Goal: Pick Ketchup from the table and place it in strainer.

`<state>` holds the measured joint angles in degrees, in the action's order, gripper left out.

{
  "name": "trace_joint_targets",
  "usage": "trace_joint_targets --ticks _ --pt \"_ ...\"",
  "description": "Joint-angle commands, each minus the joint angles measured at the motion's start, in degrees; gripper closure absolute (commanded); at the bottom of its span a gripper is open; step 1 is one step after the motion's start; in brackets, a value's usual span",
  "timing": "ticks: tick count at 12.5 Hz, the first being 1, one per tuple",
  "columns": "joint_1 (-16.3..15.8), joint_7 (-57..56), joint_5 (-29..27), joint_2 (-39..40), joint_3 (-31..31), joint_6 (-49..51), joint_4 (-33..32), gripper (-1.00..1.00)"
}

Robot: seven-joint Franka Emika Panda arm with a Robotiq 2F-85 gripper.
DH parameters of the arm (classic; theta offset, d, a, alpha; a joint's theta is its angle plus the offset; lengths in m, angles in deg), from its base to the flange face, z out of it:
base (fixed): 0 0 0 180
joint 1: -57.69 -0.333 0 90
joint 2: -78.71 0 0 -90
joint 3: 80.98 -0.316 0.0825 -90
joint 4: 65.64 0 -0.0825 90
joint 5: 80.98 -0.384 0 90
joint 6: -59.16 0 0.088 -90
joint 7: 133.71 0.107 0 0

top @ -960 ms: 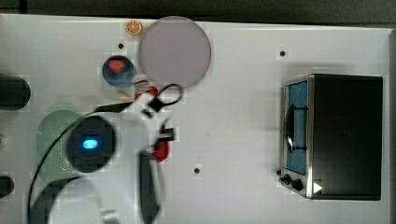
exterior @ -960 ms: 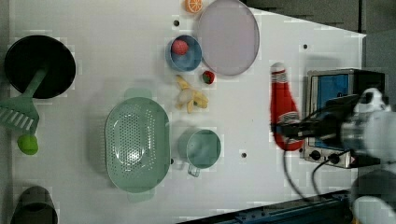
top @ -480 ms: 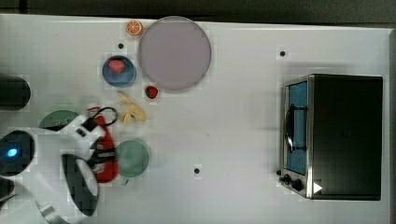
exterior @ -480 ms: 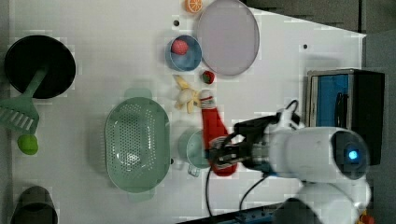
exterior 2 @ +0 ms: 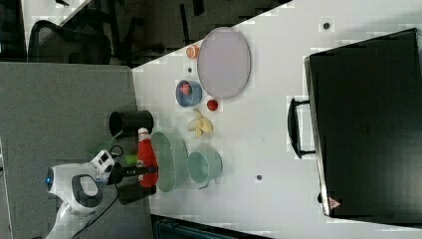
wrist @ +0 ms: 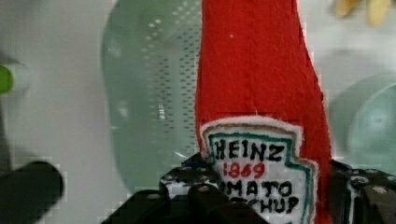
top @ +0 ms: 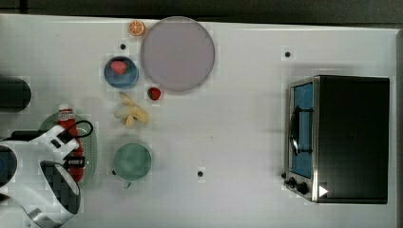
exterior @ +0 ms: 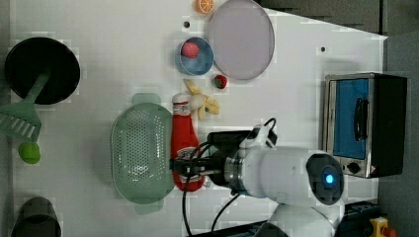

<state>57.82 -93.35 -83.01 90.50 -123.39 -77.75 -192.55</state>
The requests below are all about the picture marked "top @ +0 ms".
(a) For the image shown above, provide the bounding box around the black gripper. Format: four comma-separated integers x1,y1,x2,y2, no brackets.
63,156,86,168

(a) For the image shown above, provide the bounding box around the red ketchup bottle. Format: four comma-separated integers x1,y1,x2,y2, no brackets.
58,104,84,182

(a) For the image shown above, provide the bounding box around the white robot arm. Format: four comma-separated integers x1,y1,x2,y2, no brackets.
1,140,81,228

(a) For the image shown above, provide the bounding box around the green perforated strainer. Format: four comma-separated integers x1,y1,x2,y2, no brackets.
40,113,98,188

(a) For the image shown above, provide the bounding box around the peeled banana toy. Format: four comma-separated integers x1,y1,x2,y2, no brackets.
114,92,150,128

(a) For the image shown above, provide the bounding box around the blue bowl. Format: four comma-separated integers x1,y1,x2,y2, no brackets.
104,56,140,89

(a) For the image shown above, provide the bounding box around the strawberry toy in bowl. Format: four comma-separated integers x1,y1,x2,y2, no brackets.
109,61,128,75

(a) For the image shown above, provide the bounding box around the red strawberry toy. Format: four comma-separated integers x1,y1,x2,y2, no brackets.
147,87,162,101

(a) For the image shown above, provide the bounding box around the orange slice toy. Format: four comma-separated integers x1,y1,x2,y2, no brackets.
128,20,146,36

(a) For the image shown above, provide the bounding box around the large grey round plate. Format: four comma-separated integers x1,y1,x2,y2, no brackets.
141,16,215,92

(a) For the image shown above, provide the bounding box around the black toaster oven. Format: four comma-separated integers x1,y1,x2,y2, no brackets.
281,75,390,204

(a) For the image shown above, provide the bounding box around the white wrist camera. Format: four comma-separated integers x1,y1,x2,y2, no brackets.
29,125,80,161

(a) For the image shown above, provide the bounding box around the green cup with handle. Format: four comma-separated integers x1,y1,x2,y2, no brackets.
112,142,153,189

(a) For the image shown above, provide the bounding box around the black cylinder post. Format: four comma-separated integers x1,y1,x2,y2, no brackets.
0,76,31,113

